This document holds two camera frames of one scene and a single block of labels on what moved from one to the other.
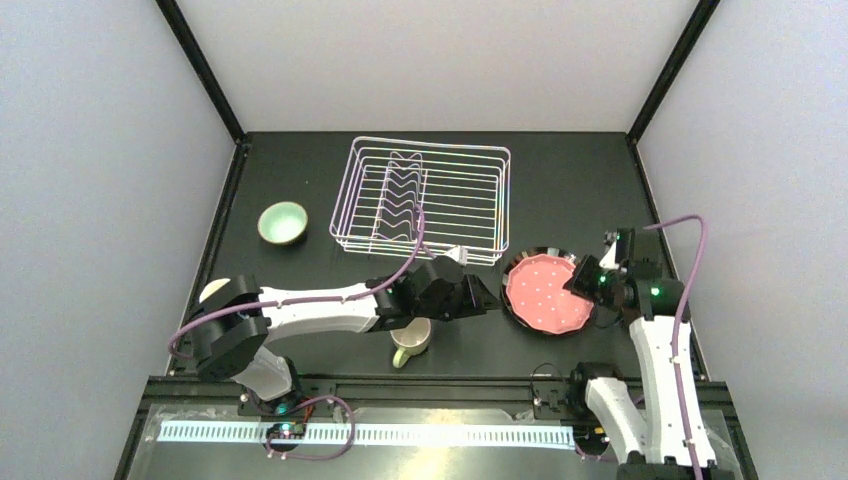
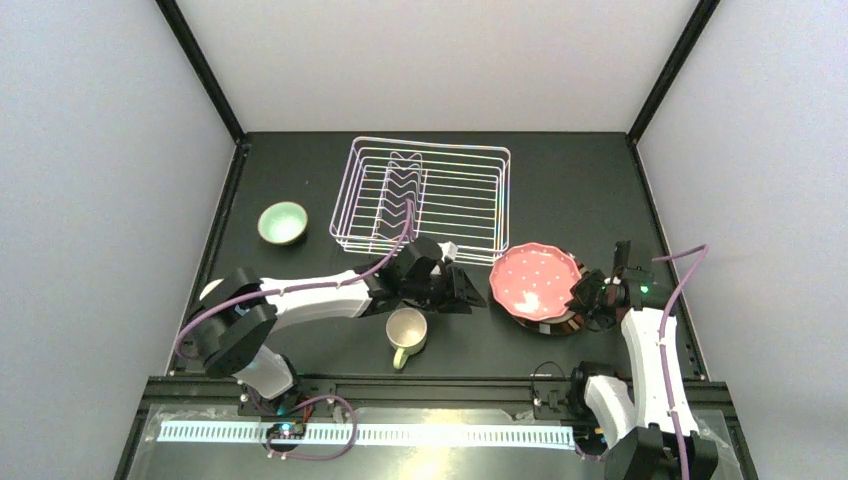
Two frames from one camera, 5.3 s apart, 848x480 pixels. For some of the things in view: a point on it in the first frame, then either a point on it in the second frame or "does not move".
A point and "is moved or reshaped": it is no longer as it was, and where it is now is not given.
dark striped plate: x=530 y=253 → x=565 y=324
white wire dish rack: x=400 y=197 does not move
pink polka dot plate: x=536 y=296 is moved or reshaped
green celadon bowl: x=282 y=222 does not move
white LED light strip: x=378 y=434 does not move
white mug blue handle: x=212 y=287 does not move
